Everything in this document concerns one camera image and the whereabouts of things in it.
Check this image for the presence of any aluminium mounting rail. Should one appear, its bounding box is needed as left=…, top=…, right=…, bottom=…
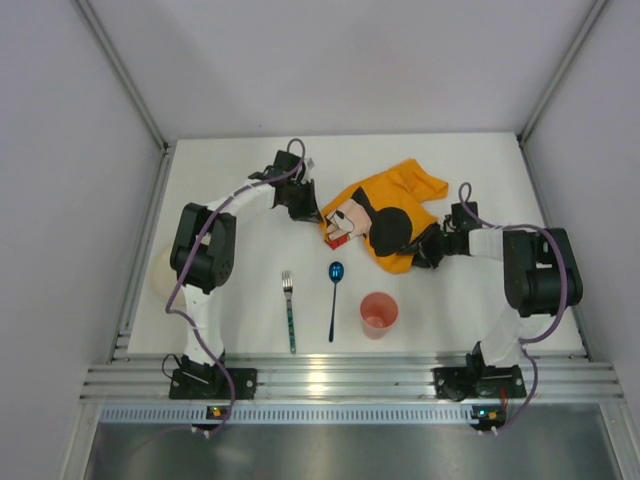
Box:
left=80, top=354, right=624, bottom=404

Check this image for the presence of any orange cartoon mouse cloth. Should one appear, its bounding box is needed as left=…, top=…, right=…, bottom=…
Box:
left=321, top=159, right=449, bottom=274

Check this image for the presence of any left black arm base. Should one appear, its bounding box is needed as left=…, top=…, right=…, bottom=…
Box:
left=169, top=364, right=258, bottom=400

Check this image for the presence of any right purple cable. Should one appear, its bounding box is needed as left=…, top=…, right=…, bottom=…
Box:
left=458, top=181, right=574, bottom=437

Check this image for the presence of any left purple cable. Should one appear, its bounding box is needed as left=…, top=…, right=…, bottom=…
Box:
left=164, top=137, right=307, bottom=437

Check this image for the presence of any perforated grey cable duct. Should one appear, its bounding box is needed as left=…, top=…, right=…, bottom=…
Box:
left=100, top=403, right=506, bottom=426

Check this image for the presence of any purple cable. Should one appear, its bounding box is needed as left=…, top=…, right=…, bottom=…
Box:
left=458, top=181, right=574, bottom=437
left=164, top=137, right=307, bottom=437

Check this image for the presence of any pink plastic cup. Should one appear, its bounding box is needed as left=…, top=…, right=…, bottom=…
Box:
left=359, top=292, right=399, bottom=340

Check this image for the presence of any blue metallic spoon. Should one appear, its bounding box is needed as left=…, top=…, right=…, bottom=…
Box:
left=328, top=261, right=345, bottom=343

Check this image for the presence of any cream round plate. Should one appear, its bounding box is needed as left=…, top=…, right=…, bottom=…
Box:
left=149, top=245, right=176, bottom=301

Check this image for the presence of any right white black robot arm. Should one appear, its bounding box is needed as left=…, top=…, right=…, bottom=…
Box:
left=399, top=200, right=584, bottom=368

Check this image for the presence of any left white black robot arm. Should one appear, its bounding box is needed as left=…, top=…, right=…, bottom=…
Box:
left=164, top=149, right=321, bottom=392

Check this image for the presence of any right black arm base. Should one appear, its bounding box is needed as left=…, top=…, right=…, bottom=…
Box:
left=433, top=366, right=527, bottom=402

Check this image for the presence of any fork with teal handle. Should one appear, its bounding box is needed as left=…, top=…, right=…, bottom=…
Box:
left=282, top=270, right=297, bottom=354

